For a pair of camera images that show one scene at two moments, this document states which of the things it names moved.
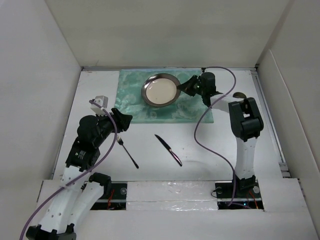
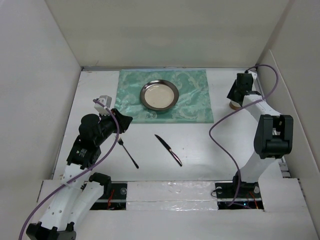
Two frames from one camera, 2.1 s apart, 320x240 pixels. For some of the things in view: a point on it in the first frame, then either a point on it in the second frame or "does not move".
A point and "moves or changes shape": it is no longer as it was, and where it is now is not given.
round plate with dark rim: x=160 y=90 moves or changes shape
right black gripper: x=186 y=87 to x=231 y=94
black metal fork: x=119 y=140 does not move
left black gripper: x=122 y=120 does not move
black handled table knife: x=169 y=148 does not move
